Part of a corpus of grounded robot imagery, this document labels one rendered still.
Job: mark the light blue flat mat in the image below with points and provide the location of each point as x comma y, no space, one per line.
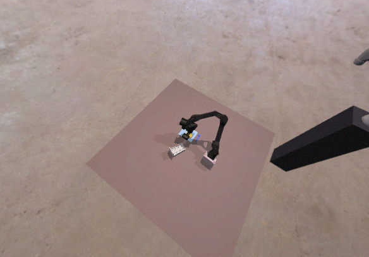
194,133

